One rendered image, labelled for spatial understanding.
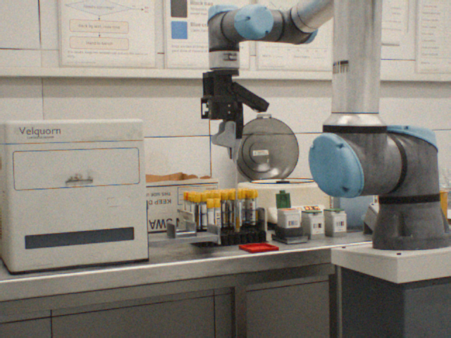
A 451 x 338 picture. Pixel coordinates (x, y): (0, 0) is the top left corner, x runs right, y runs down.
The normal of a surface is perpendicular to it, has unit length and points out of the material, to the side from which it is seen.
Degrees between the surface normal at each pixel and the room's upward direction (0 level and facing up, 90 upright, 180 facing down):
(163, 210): 90
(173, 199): 92
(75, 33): 93
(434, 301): 90
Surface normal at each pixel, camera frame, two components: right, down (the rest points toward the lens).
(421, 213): 0.07, -0.32
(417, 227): -0.14, -0.31
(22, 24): 0.40, 0.04
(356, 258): -0.91, 0.04
